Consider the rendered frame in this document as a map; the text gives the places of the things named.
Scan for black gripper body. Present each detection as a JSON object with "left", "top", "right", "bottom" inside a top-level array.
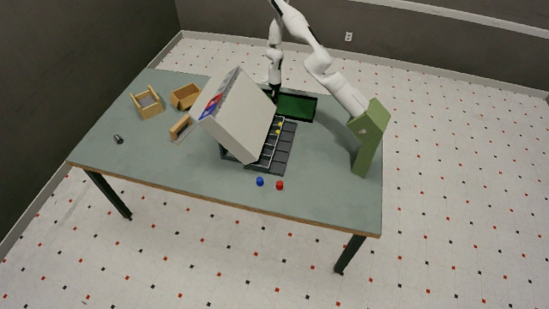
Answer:
[{"left": 268, "top": 82, "right": 281, "bottom": 94}]

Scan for tan cardboard box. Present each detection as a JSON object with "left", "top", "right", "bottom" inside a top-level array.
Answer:
[{"left": 130, "top": 86, "right": 164, "bottom": 120}]

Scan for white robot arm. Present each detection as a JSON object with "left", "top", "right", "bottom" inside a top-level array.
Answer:
[{"left": 262, "top": 0, "right": 370, "bottom": 118}]

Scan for open brown cardboard box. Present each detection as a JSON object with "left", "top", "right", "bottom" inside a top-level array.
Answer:
[{"left": 170, "top": 83, "right": 202, "bottom": 112}]

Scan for red plug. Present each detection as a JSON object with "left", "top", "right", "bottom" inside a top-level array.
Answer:
[{"left": 275, "top": 180, "right": 283, "bottom": 191}]

